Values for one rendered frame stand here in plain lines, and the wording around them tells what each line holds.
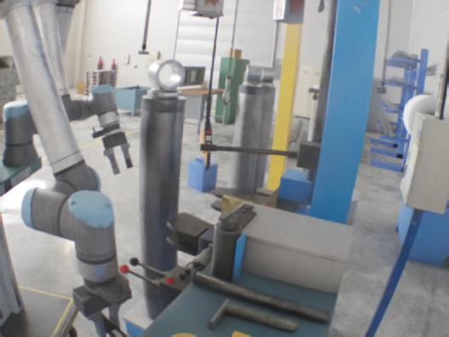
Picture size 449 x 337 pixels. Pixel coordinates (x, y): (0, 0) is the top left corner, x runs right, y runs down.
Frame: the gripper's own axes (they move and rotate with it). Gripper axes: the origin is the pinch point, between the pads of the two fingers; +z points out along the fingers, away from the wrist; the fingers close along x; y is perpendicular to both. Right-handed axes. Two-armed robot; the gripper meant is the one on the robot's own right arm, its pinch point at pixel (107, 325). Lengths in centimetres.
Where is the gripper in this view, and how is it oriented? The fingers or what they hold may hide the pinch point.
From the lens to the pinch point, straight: 84.8
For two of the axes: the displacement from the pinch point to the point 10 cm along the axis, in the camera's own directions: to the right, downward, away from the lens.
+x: -5.9, 1.8, -7.9
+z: -1.1, 9.5, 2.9
